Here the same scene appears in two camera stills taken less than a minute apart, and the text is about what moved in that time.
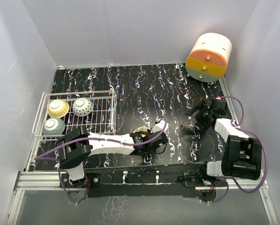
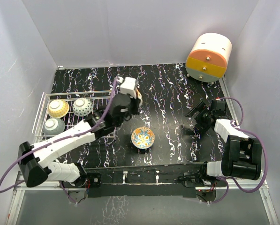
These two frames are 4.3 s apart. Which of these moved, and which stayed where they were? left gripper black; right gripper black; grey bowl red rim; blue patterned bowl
Moved: left gripper black
Stayed: grey bowl red rim; right gripper black; blue patterned bowl
